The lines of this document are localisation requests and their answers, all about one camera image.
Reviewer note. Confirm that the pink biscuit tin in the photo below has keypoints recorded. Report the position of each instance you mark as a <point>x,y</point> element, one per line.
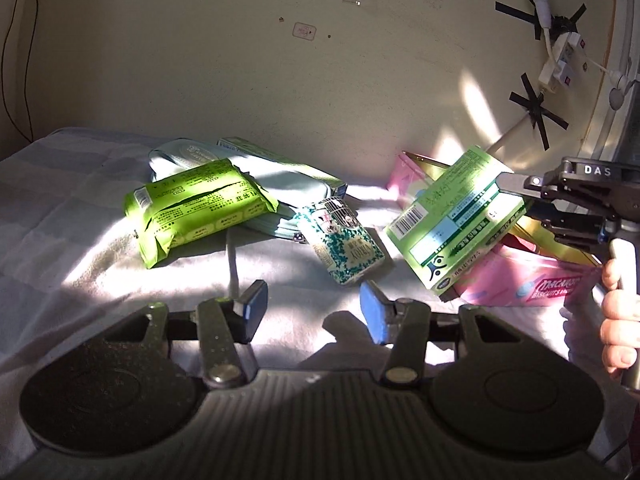
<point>520,280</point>

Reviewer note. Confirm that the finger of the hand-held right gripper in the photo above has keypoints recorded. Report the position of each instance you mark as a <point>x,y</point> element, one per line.
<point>515,182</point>
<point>565,232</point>

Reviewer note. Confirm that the light checked bed sheet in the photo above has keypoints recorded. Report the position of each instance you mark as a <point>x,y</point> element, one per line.
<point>70,220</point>

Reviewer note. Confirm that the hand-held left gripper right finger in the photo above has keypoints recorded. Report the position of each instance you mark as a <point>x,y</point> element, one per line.
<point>376,312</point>

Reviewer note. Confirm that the black tape cross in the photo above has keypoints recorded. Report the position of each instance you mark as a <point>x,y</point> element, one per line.
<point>537,110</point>
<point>515,12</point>

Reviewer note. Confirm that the long white green box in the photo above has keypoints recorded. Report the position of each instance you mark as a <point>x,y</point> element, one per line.
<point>260,152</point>

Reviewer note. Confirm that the square pink wall sticker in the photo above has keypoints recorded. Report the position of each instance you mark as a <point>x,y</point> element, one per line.
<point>305,31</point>

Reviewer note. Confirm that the wide green cardboard box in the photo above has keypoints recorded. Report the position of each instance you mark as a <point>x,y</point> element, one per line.
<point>450,220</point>

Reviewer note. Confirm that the green wet wipes packet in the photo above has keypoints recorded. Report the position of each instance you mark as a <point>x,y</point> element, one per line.
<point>200,205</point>

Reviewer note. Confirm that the white window frame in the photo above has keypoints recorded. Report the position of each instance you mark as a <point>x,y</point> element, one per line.
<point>612,35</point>

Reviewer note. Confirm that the light blue zip pouch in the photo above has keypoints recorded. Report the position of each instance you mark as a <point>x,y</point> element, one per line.
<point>290,185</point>

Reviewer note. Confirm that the teal floral patterned small box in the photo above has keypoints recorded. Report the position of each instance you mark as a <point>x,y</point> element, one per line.
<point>342,247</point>

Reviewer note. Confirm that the person's right hand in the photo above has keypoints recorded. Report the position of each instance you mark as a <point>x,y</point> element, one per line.
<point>619,320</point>

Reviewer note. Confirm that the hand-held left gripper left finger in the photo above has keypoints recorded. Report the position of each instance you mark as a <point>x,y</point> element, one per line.
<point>256,305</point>

